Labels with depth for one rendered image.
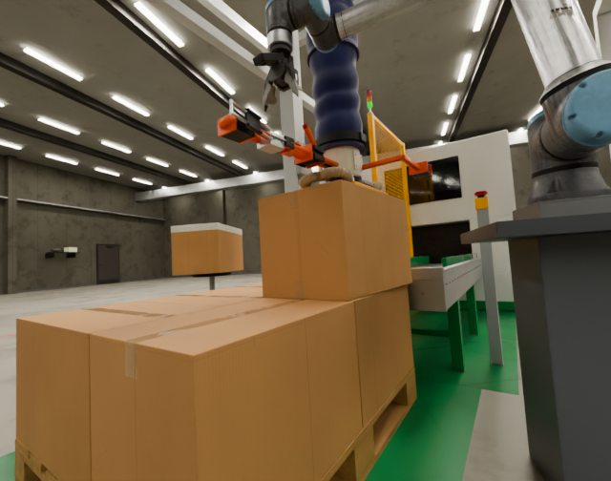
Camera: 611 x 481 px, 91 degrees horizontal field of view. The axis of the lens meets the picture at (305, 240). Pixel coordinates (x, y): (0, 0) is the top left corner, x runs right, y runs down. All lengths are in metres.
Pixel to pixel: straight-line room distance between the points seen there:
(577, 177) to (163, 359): 1.09
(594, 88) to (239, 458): 1.05
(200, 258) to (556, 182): 2.21
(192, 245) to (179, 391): 2.05
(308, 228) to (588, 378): 0.86
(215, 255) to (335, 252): 1.61
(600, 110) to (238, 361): 0.93
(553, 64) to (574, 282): 0.54
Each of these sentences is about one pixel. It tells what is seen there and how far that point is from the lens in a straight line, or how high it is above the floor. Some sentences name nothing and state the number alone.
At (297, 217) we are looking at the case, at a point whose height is 0.84.
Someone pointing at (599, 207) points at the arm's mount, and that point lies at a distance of 1.09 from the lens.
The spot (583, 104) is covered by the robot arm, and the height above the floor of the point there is 0.99.
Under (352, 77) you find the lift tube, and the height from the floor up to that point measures 1.45.
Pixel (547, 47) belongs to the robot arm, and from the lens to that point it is 1.06.
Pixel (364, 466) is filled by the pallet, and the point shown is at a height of 0.04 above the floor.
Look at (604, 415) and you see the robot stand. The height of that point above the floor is 0.26.
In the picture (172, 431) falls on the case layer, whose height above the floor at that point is 0.41.
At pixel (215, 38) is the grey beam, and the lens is 4.01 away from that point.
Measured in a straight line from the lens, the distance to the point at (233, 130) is 0.91.
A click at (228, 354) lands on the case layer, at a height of 0.52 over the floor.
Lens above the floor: 0.69
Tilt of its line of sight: 4 degrees up
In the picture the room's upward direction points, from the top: 3 degrees counter-clockwise
